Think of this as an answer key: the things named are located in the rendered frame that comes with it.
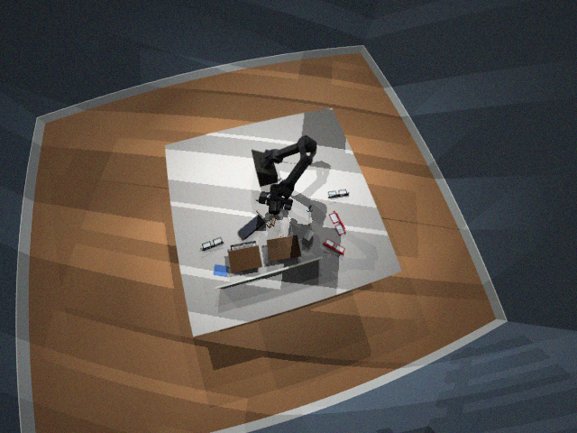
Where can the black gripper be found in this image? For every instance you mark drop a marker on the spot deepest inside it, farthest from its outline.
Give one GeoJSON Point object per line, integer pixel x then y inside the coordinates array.
{"type": "Point", "coordinates": [263, 198]}

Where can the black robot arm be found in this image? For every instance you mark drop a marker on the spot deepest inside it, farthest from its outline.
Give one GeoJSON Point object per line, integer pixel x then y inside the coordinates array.
{"type": "Point", "coordinates": [286, 187]}

